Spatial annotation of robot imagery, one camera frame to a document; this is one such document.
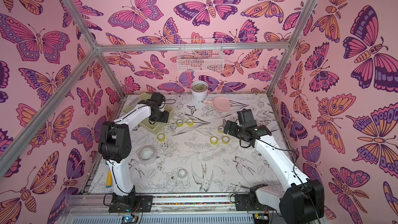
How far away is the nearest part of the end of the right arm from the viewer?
1.83ft

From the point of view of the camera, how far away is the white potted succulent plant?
1.11 meters

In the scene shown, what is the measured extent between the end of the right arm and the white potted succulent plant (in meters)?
0.42
